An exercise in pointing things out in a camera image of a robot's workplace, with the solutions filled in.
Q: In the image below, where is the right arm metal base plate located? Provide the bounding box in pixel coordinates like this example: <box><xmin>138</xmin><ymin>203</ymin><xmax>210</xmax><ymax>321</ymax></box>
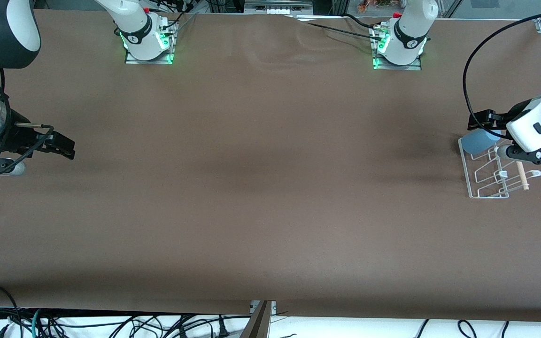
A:
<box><xmin>125</xmin><ymin>21</ymin><xmax>175</xmax><ymax>65</ymax></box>

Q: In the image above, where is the brown table cover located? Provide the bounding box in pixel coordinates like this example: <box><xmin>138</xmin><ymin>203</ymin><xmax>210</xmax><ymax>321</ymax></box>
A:
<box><xmin>0</xmin><ymin>8</ymin><xmax>541</xmax><ymax>324</ymax></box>

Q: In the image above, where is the orange background object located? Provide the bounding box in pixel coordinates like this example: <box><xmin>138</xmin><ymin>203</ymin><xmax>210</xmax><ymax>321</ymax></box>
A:
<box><xmin>358</xmin><ymin>0</ymin><xmax>394</xmax><ymax>13</ymax></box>

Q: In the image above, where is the long black base cable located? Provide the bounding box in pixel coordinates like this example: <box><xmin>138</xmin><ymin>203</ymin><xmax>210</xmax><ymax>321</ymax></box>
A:
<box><xmin>294</xmin><ymin>15</ymin><xmax>384</xmax><ymax>40</ymax></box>

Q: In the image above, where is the dark angled bar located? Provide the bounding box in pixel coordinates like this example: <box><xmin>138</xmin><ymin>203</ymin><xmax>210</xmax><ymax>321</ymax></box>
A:
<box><xmin>240</xmin><ymin>300</ymin><xmax>272</xmax><ymax>338</ymax></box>

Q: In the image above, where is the wooden dowel rod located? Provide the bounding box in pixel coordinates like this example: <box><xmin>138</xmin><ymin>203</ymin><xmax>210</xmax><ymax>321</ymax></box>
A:
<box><xmin>515</xmin><ymin>161</ymin><xmax>530</xmax><ymax>191</ymax></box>

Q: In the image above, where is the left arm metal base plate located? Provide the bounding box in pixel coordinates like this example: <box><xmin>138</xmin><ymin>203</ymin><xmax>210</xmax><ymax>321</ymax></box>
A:
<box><xmin>372</xmin><ymin>26</ymin><xmax>422</xmax><ymax>71</ymax></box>

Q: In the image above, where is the white power strip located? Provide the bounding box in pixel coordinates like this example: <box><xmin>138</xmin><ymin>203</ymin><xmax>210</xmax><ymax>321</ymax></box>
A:
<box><xmin>245</xmin><ymin>0</ymin><xmax>313</xmax><ymax>15</ymax></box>

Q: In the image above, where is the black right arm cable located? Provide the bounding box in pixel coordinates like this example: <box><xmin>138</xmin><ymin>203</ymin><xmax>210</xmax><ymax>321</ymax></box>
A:
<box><xmin>0</xmin><ymin>52</ymin><xmax>55</xmax><ymax>174</ymax></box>

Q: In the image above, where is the grey metal table bracket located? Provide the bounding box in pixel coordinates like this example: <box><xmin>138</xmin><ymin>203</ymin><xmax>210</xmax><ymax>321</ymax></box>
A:
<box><xmin>250</xmin><ymin>300</ymin><xmax>277</xmax><ymax>316</ymax></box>

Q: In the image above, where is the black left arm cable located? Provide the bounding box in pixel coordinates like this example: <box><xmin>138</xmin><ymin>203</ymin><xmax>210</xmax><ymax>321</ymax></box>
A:
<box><xmin>462</xmin><ymin>8</ymin><xmax>541</xmax><ymax>139</ymax></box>

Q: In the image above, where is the short black base cable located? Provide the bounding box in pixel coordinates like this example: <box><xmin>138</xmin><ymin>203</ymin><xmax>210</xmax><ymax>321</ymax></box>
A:
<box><xmin>341</xmin><ymin>13</ymin><xmax>379</xmax><ymax>29</ymax></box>

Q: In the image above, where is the blue plastic cup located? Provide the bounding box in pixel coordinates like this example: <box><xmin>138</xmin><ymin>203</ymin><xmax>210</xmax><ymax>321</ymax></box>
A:
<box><xmin>461</xmin><ymin>129</ymin><xmax>501</xmax><ymax>158</ymax></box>

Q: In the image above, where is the white wire cup rack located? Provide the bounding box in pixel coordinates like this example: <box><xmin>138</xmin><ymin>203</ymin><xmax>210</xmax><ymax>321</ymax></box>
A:
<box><xmin>458</xmin><ymin>136</ymin><xmax>541</xmax><ymax>199</ymax></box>

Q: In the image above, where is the teal floor cable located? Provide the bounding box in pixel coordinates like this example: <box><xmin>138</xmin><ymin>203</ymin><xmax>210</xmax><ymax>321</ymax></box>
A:
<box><xmin>30</xmin><ymin>307</ymin><xmax>46</xmax><ymax>338</ymax></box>

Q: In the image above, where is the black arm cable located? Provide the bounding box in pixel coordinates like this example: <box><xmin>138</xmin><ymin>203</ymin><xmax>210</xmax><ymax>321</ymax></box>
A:
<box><xmin>462</xmin><ymin>8</ymin><xmax>541</xmax><ymax>139</ymax></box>
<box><xmin>0</xmin><ymin>52</ymin><xmax>55</xmax><ymax>174</ymax></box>

